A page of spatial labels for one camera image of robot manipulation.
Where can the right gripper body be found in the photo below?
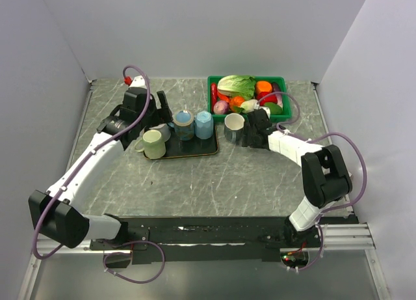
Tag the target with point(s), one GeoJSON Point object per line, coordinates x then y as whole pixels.
{"type": "Point", "coordinates": [249, 139]}

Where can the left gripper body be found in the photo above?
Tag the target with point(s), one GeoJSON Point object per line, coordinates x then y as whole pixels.
{"type": "Point", "coordinates": [153, 116]}

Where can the large grey faceted mug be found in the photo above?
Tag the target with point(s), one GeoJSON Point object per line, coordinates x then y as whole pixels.
{"type": "Point", "coordinates": [233, 127]}

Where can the light green mug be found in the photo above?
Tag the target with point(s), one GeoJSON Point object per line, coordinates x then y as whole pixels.
{"type": "Point", "coordinates": [151, 144]}

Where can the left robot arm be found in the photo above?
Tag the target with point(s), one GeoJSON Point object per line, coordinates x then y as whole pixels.
{"type": "Point", "coordinates": [55, 213]}

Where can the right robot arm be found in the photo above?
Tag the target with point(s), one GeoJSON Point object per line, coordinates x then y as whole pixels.
{"type": "Point", "coordinates": [325, 177]}

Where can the frosted grey mug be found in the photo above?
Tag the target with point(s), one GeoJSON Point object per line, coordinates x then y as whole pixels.
{"type": "Point", "coordinates": [164, 132]}

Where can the blue patterned mug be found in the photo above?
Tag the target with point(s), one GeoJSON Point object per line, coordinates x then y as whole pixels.
{"type": "Point", "coordinates": [183, 124]}

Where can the light blue faceted mug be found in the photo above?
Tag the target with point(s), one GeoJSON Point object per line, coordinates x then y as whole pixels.
{"type": "Point", "coordinates": [204, 125]}

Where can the white toy radish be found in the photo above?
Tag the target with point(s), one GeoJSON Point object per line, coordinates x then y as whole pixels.
{"type": "Point", "coordinates": [249, 106]}

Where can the green toy bell pepper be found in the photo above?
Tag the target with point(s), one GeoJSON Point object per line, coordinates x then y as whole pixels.
{"type": "Point", "coordinates": [274, 108]}

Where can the green plastic crate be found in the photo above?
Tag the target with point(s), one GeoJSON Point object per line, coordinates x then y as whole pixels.
{"type": "Point", "coordinates": [279, 89]}

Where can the small orange toy vegetable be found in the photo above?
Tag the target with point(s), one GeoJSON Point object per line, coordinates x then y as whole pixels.
{"type": "Point", "coordinates": [236, 102]}

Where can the red toy bell pepper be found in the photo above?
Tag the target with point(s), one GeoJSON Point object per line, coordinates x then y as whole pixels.
{"type": "Point", "coordinates": [267, 98]}

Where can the black serving tray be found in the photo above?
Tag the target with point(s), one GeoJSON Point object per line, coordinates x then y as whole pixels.
{"type": "Point", "coordinates": [195, 147]}

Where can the purple toy onion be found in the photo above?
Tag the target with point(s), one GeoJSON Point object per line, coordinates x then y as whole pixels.
{"type": "Point", "coordinates": [221, 107]}

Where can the orange toy pepper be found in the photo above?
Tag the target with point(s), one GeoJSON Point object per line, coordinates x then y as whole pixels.
{"type": "Point", "coordinates": [263, 87]}

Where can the toy cabbage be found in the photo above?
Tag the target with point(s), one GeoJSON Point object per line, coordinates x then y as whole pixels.
{"type": "Point", "coordinates": [237, 85]}

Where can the red toy chili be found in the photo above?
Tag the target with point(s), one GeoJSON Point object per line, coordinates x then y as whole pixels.
{"type": "Point", "coordinates": [213, 93]}

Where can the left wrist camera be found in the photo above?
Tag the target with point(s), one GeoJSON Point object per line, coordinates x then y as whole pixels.
{"type": "Point", "coordinates": [137, 81]}

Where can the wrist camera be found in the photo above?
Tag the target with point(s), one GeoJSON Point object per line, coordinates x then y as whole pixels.
{"type": "Point", "coordinates": [137, 81]}
{"type": "Point", "coordinates": [265, 109]}

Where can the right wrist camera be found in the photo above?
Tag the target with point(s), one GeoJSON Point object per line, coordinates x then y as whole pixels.
{"type": "Point", "coordinates": [265, 109]}

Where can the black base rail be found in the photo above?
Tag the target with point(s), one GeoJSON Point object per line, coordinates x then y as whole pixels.
{"type": "Point", "coordinates": [208, 238]}

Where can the aluminium frame rail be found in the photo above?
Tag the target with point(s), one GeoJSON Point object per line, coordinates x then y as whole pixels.
{"type": "Point", "coordinates": [335, 233]}

